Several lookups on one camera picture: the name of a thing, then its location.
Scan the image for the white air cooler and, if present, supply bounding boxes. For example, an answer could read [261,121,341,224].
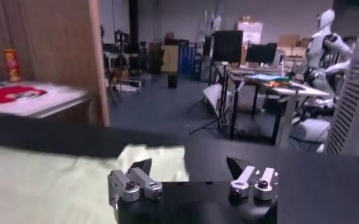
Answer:
[324,35,359,162]

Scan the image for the white side table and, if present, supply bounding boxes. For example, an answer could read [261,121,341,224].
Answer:
[0,80,88,119]

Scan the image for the black monitor on stand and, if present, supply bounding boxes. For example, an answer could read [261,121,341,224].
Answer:
[212,29,244,63]

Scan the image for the white leaning board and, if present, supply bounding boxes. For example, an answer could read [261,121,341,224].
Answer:
[202,83,229,118]

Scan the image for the wooden folding screen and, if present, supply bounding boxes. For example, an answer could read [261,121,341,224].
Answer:
[0,0,112,127]

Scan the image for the beige cabinet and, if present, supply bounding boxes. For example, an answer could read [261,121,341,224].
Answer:
[162,44,180,73]

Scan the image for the light green t-shirt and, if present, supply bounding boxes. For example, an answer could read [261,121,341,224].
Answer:
[0,143,190,224]

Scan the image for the black tripod stand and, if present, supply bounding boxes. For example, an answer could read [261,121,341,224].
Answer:
[188,62,238,136]

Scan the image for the black trash bin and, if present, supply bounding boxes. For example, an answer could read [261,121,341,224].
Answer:
[167,74,179,89]

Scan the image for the red chips can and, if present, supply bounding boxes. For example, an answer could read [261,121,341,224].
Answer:
[3,48,22,82]

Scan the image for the blue cabinet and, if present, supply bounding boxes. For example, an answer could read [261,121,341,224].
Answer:
[179,42,196,75]

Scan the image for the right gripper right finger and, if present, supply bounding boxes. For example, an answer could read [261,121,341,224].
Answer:
[226,156,280,201]

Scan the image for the brown desk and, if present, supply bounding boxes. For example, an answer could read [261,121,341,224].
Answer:
[224,65,290,141]

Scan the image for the colourful cloth on desk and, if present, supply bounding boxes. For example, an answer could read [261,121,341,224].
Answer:
[249,74,291,88]

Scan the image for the cardboard box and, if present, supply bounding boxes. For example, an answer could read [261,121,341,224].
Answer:
[278,33,300,48]

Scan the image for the black desktop monitor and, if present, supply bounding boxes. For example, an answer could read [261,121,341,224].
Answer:
[245,42,278,65]

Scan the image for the white humanoid robot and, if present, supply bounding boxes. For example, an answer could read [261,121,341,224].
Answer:
[304,9,354,95]

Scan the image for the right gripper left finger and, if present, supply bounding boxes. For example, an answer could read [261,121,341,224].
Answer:
[107,158,164,208]

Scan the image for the folded red t-shirt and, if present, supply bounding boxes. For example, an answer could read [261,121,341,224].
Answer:
[0,85,48,103]

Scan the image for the white desk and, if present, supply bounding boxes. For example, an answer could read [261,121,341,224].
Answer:
[246,77,331,149]

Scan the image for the white poster sign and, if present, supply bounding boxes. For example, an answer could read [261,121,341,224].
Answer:
[236,19,264,45]

